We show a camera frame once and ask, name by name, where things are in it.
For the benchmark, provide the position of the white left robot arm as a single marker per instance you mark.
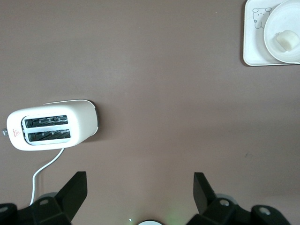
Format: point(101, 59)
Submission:
point(149, 223)

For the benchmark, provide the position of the grey toaster lever knob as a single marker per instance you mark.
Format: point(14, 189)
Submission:
point(3, 132)

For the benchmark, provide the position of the cream rabbit-print tray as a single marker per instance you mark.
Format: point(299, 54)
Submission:
point(252, 47)

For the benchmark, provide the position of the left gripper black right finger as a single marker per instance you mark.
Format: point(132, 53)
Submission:
point(202, 194)

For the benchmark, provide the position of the brown table cover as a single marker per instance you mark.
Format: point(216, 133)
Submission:
point(164, 93)

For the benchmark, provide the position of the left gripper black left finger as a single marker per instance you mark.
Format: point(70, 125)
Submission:
point(75, 194)

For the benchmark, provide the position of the cream round bowl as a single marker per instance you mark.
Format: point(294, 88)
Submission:
point(281, 18)

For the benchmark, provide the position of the cream two-slot toaster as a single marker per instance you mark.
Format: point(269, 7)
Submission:
point(82, 122)

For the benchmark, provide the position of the white steamed bun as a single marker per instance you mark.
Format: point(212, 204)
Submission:
point(287, 41)

